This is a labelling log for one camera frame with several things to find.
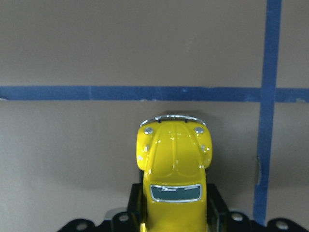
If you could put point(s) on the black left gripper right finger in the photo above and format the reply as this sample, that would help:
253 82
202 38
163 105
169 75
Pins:
221 219

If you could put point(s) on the yellow beetle toy car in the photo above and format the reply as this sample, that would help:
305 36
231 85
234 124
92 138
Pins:
173 152

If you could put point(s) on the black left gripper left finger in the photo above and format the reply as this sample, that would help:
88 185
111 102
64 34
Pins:
126 219

